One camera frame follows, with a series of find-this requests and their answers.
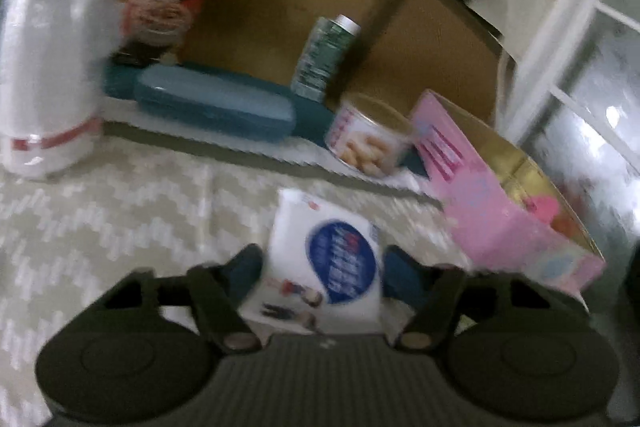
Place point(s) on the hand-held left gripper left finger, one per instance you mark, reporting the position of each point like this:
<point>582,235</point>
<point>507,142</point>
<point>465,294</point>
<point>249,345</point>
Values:
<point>245,268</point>

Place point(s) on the frosted glass window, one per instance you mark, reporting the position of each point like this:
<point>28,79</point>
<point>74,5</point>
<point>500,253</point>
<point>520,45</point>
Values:
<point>590,117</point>

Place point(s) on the white wrapped paper roll pack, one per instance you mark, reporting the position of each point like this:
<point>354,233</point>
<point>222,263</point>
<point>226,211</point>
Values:
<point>45,57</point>

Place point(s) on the green carton white cap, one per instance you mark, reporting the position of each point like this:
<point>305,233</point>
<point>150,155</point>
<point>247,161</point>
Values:
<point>322,57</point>

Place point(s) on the pink soft ball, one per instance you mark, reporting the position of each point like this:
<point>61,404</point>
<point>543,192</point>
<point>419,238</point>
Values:
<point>545,208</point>

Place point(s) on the white tissue pack blue circle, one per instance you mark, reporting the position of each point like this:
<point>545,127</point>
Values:
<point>325,257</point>

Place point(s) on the teal mat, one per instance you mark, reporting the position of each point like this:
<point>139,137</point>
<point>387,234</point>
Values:
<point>311,117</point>

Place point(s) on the printed biscuit can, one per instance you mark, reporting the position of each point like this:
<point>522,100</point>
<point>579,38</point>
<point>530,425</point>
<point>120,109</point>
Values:
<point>365,142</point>

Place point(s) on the beige chevron blanket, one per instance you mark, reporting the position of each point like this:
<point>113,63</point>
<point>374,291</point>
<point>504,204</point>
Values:
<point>125,217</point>

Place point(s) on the blue plastic case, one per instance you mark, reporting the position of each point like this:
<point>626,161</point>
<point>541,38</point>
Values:
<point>210,104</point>

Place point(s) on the brown tin lid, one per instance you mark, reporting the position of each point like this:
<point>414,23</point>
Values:
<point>430,52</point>

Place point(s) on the pink tin box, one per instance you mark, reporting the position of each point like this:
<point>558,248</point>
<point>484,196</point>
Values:
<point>480,207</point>

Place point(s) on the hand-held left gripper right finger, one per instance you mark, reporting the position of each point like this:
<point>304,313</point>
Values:
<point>401,273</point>

